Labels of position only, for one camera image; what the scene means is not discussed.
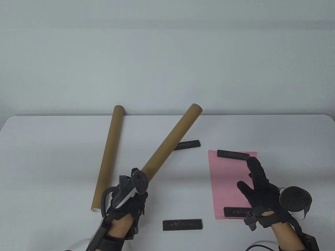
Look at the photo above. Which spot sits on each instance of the black camera bracket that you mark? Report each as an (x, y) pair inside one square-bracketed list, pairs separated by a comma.
[(251, 221)]

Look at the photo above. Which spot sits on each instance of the brown cardboard mailing tube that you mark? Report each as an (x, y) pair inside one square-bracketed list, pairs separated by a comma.
[(110, 146), (172, 138)]

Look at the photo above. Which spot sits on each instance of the black wrist camera unit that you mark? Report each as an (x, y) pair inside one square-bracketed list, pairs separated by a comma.
[(311, 243), (98, 235)]

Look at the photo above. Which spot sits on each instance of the black rectangular weight bar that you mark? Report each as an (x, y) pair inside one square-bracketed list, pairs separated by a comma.
[(233, 154), (183, 224), (235, 212), (188, 144)]

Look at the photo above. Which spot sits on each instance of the person's left hand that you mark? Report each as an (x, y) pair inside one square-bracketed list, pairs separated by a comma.
[(133, 206)]

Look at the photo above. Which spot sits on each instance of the person's right forearm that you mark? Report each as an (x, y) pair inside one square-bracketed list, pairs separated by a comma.
[(285, 235)]

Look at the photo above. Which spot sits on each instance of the person's left forearm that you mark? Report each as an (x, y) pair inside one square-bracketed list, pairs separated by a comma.
[(120, 227)]

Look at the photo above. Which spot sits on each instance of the person's right hand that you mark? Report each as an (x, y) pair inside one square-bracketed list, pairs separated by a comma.
[(264, 198)]

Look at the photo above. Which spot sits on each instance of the pink paper sheet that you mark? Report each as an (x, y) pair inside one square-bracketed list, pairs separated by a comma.
[(227, 177)]

